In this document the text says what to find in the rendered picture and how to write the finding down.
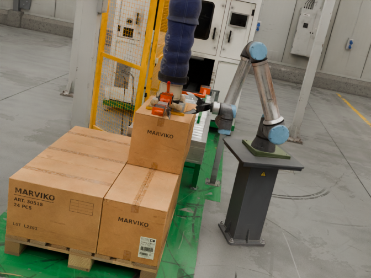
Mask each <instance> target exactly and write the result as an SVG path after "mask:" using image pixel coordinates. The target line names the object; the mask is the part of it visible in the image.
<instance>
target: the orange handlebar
mask: <svg viewBox="0 0 371 278"><path fill-rule="evenodd" d="M188 93H190V92H188ZM182 94H185V95H188V94H187V92H185V91H182ZM192 94H194V95H196V96H198V97H200V98H205V96H206V90H204V92H203V95H201V94H196V93H192ZM160 101H165V102H166V103H168V102H169V101H170V99H164V98H161V99H160ZM154 112H155V113H157V114H163V111H159V110H154Z"/></svg>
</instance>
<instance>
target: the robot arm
mask: <svg viewBox="0 0 371 278"><path fill-rule="evenodd" d="M240 57H241V61H240V63H239V65H238V68H237V70H236V73H235V75H234V78H233V80H232V82H231V85H230V88H229V90H228V92H227V95H226V97H225V100H224V102H223V103H220V102H219V101H218V102H216V101H215V102H214V103H213V102H211V103H205V99H201V98H200V97H198V96H196V95H194V94H192V93H188V92H187V94H188V95H190V97H192V98H193V100H194V101H196V100H197V103H196V104H197V105H196V107H195V108H196V109H192V110H190V111H186V112H184V114H197V113H199V112H203V111H207V110H209V109H210V112H212V114H215V115H217V116H216V118H215V124H216V125H217V126H218V133H220V134H223V135H229V134H230V132H231V127H232V122H233V118H235V117H236V105H235V104H236V101H237V98H238V97H239V94H240V91H241V89H242V86H243V84H244V82H245V79H246V77H247V75H248V72H249V70H250V68H251V65H252V68H253V72H254V75H255V80H256V84H257V89H258V93H259V98H260V101H261V105H262V109H263V114H262V117H261V120H260V123H259V127H258V131H257V134H256V137H255V139H254V140H253V141H252V143H251V146H252V147H253V148H255V149H257V150H260V151H263V152H269V153H273V152H275V145H281V144H282V143H284V142H285V141H287V139H288V137H289V130H288V129H287V127H286V126H285V122H284V118H283V117H282V116H280V113H279V109H278V104H277V100H276V96H275V91H274V87H273V82H272V77H271V73H270V70H269V65H268V58H267V48H266V46H265V44H263V43H262V42H258V41H250V42H249V43H248V44H247V45H246V46H245V47H244V49H243V50H242V52H241V54H240Z"/></svg>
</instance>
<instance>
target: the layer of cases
mask: <svg viewBox="0 0 371 278"><path fill-rule="evenodd" d="M130 141H131V137H128V136H123V135H118V134H114V133H110V132H104V131H99V130H94V129H89V128H85V127H80V126H75V127H73V128H72V129H71V130H69V131H68V132H67V133H66V134H64V135H63V136H62V137H60V138H59V139H58V140H57V141H56V142H54V143H53V144H52V145H51V146H49V147H48V148H47V149H45V150H44V151H43V152H41V153H40V154H39V155H38V156H37V157H35V158H34V159H33V160H31V161H30V162H29V163H28V164H26V165H25V166H24V167H23V168H21V169H20V170H18V171H17V172H16V173H15V174H13V175H12V176H11V177H10V178H9V187H8V206H7V225H6V234H9V235H13V236H17V237H22V238H27V239H32V240H37V241H40V242H45V243H50V244H54V245H59V246H63V247H68V248H72V249H77V250H82V251H85V252H90V253H96V252H97V254H100V255H105V256H109V257H113V258H118V259H123V260H127V261H132V262H136V263H140V264H145V265H150V266H155V267H157V265H158V261H159V258H160V255H161V251H162V247H163V244H164V241H165V237H166V234H167V230H168V226H169V223H170V220H171V217H172V213H173V209H174V206H175V203H176V199H177V195H178V192H179V187H180V183H181V178H182V173H183V168H182V171H181V174H180V175H178V174H173V173H168V172H163V171H160V170H155V169H150V168H145V167H141V166H137V165H132V164H128V156H129V149H130ZM183 166H184V165H183Z"/></svg>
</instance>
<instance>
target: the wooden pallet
mask: <svg viewBox="0 0 371 278"><path fill-rule="evenodd" d="M178 193H179V192H178ZM177 199H178V195H177ZM177 199H176V203H175V206H174V209H173V213H172V217H171V220H170V223H169V226H168V230H167V234H166V237H165V241H164V244H163V247H162V251H161V255H160V258H159V261H158V265H157V267H155V266H150V265H145V264H140V263H136V262H132V261H127V260H123V259H118V258H113V257H109V256H105V255H100V254H97V252H96V253H90V252H85V251H82V250H77V249H72V248H68V247H63V246H59V245H54V244H50V243H45V242H40V241H37V240H32V239H27V238H22V237H17V236H13V235H9V234H6V235H5V246H4V253H6V254H10V255H15V256H20V255H21V253H22V252H23V251H24V249H25V248H26V247H27V246H28V245H30V246H34V247H39V248H44V249H48V250H53V251H57V252H62V253H66V254H69V257H68V268H73V269H78V270H83V271H87V272H89V271H90V269H91V267H92V266H93V264H94V262H95V260H99V261H103V262H106V263H111V264H117V265H121V266H126V267H129V268H134V269H139V270H141V271H140V278H156V276H157V272H158V268H159V265H160V262H161V258H162V254H163V251H164V248H165V244H166V240H167V236H168V233H169V229H170V226H171V222H172V218H173V215H174V211H175V208H176V204H177Z"/></svg>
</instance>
